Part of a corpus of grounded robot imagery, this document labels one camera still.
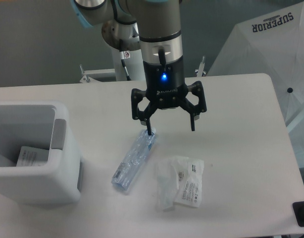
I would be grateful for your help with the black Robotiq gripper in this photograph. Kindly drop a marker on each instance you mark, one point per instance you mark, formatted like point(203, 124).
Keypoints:
point(164, 84)

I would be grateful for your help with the clear plastic water bottle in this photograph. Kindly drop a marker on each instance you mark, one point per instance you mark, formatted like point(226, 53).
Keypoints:
point(133, 160)

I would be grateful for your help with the clear plastic bag printed label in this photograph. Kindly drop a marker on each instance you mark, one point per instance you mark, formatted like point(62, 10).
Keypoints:
point(179, 181)

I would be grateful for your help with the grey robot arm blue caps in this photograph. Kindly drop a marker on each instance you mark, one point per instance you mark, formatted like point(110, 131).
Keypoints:
point(160, 40)

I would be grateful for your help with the white plastic trash can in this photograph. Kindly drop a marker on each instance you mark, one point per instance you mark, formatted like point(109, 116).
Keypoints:
point(44, 125)

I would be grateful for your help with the white Superior umbrella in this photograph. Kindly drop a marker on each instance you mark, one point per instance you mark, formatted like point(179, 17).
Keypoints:
point(272, 44)

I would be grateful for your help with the white printed paper in bin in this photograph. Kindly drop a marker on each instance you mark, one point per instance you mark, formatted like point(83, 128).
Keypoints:
point(31, 156)

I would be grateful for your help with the black device at table corner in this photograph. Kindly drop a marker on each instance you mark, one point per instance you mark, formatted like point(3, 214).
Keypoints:
point(298, 208)

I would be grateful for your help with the black gripper cable plug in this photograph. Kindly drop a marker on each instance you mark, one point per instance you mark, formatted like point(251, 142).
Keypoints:
point(161, 56)

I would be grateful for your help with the white pedestal base frame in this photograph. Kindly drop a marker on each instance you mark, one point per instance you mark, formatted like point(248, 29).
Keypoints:
point(89, 76)

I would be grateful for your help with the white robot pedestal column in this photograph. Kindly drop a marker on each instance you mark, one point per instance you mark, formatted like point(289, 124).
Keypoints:
point(123, 41)

